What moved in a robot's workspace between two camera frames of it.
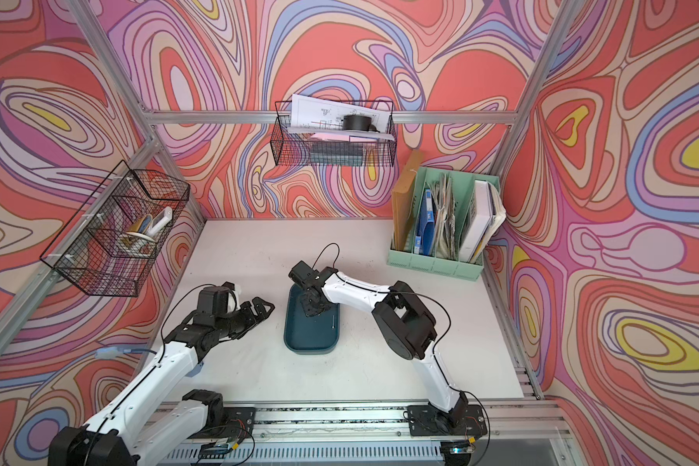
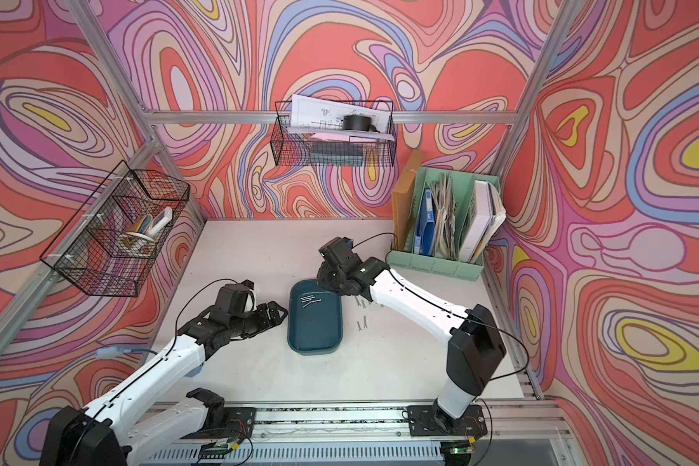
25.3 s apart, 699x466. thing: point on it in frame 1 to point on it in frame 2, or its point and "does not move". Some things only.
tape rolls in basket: x=146 y=225 does not move
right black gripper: x=309 y=310 to x=322 y=278
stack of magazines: x=445 y=234 does not move
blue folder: x=424 y=242 does not move
